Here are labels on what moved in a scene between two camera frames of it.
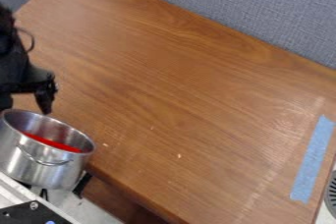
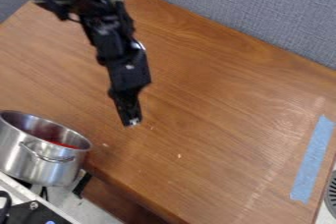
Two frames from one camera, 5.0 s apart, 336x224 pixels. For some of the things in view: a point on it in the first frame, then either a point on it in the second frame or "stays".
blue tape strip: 314,159 stays
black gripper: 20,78 → 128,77
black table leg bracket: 79,187 stays
